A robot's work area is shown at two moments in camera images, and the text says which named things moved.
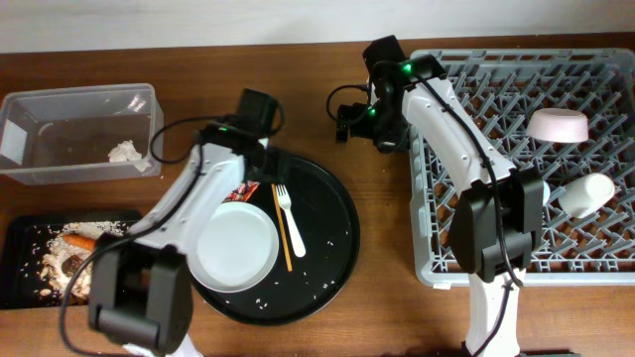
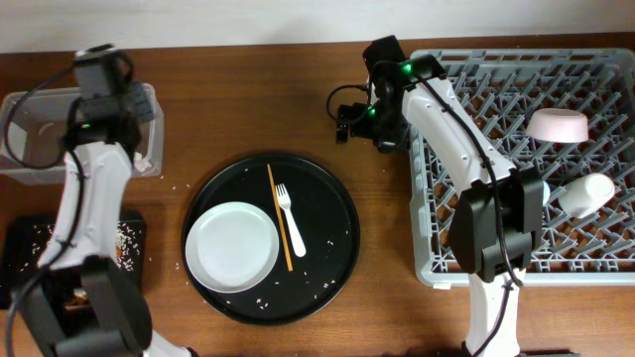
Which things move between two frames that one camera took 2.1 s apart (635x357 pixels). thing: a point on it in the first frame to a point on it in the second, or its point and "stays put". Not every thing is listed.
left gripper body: [260, 173] to [144, 101]
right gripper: [398, 139] stays put
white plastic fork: [285, 201] stays put
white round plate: [233, 248] stays put
